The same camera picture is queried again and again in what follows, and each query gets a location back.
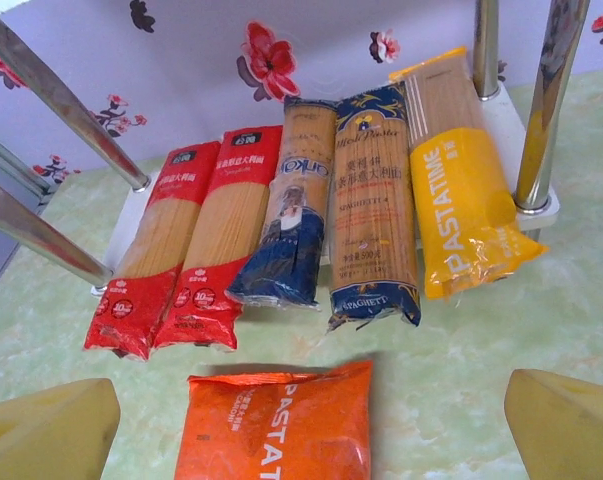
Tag large orange macaroni bag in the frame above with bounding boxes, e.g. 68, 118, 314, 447
173, 359, 375, 480

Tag yellow spaghetti bag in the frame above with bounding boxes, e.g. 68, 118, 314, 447
388, 45, 550, 301

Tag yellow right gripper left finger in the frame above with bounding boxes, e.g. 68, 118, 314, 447
0, 377, 122, 480

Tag aluminium frame post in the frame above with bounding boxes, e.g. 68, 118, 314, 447
0, 127, 55, 306

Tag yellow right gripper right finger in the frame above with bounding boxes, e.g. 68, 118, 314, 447
503, 368, 603, 480

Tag red spaghetti bag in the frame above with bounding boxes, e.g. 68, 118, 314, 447
83, 140, 223, 362
150, 124, 285, 354

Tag white two-tier metal-leg shelf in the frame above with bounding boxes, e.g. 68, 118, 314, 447
0, 0, 593, 296

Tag blue and gold spaghetti bag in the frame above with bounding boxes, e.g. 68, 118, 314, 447
325, 83, 423, 334

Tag blue spaghetti bag with figure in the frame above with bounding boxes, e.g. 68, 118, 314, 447
224, 94, 340, 312

